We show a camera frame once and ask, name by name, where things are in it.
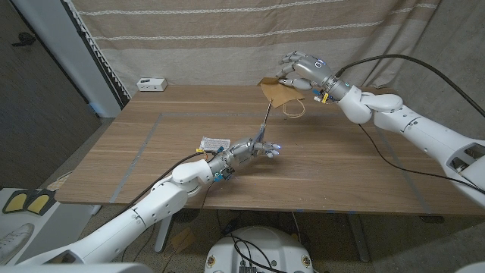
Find thin black left wrist cable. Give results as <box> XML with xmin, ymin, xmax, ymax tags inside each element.
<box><xmin>162</xmin><ymin>180</ymin><xmax>217</xmax><ymax>273</ymax></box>

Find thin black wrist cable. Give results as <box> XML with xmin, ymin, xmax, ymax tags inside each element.
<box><xmin>162</xmin><ymin>180</ymin><xmax>217</xmax><ymax>273</ymax></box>
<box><xmin>358</xmin><ymin>123</ymin><xmax>485</xmax><ymax>195</ymax></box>

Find grey backdrop cloth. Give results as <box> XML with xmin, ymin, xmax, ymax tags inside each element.
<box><xmin>363</xmin><ymin>0</ymin><xmax>485</xmax><ymax>170</ymax></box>

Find grey scissors with orange handles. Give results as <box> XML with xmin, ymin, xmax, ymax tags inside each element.
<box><xmin>252</xmin><ymin>99</ymin><xmax>273</xmax><ymax>151</ymax></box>

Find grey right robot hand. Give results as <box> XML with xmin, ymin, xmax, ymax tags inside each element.
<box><xmin>276</xmin><ymin>51</ymin><xmax>352</xmax><ymax>104</ymax></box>

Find grey table leg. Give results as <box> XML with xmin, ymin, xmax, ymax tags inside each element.
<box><xmin>347</xmin><ymin>212</ymin><xmax>371</xmax><ymax>263</ymax></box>

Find beige striped curtain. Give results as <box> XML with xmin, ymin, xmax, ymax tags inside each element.
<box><xmin>70</xmin><ymin>0</ymin><xmax>443</xmax><ymax>99</ymax></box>

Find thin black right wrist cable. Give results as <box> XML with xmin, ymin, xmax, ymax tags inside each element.
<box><xmin>358</xmin><ymin>123</ymin><xmax>485</xmax><ymax>195</ymax></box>

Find white shoe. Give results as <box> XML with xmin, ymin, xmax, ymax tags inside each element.
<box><xmin>0</xmin><ymin>222</ymin><xmax>35</xmax><ymax>266</ymax></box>

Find white floor platform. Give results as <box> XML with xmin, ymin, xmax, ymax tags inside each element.
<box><xmin>0</xmin><ymin>188</ymin><xmax>102</xmax><ymax>266</ymax></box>

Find black round floor fan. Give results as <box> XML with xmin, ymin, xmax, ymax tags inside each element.
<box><xmin>173</xmin><ymin>207</ymin><xmax>201</xmax><ymax>224</ymax></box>

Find black torso cable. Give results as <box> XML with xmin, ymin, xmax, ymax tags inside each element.
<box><xmin>230</xmin><ymin>234</ymin><xmax>289</xmax><ymax>273</ymax></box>

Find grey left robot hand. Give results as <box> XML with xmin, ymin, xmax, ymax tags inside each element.
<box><xmin>207</xmin><ymin>136</ymin><xmax>282</xmax><ymax>183</ymax></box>

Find small brown floor paper bag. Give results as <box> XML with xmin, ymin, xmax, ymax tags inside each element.
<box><xmin>170</xmin><ymin>226</ymin><xmax>198</xmax><ymax>254</ymax></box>

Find dark textured door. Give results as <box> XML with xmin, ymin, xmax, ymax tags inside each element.
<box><xmin>0</xmin><ymin>0</ymin><xmax>102</xmax><ymax>190</ymax></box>

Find brown paper bag with handles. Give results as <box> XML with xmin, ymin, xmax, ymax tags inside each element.
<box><xmin>257</xmin><ymin>77</ymin><xmax>306</xmax><ymax>118</ymax></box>

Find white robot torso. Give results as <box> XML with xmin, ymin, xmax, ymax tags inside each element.
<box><xmin>204</xmin><ymin>226</ymin><xmax>314</xmax><ymax>273</ymax></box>

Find door handle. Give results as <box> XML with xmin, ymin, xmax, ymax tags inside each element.
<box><xmin>11</xmin><ymin>32</ymin><xmax>38</xmax><ymax>48</ymax></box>

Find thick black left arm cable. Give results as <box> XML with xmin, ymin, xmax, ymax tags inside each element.
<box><xmin>96</xmin><ymin>151</ymin><xmax>217</xmax><ymax>231</ymax></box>

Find white door frame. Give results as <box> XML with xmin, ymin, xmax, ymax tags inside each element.
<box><xmin>11</xmin><ymin>0</ymin><xmax>123</xmax><ymax>118</ymax></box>

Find white printed receipt paper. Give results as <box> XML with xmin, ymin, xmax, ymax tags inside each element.
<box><xmin>199</xmin><ymin>136</ymin><xmax>232</xmax><ymax>152</ymax></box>

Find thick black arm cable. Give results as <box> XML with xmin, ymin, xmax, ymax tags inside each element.
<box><xmin>96</xmin><ymin>151</ymin><xmax>217</xmax><ymax>231</ymax></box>
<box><xmin>335</xmin><ymin>54</ymin><xmax>485</xmax><ymax>118</ymax></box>

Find white power strip box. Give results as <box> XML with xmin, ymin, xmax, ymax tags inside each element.
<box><xmin>136</xmin><ymin>77</ymin><xmax>169</xmax><ymax>93</ymax></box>

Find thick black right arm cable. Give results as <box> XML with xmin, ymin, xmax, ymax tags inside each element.
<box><xmin>335</xmin><ymin>54</ymin><xmax>485</xmax><ymax>118</ymax></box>

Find white table leg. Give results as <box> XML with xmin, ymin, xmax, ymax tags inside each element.
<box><xmin>154</xmin><ymin>214</ymin><xmax>174</xmax><ymax>253</ymax></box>

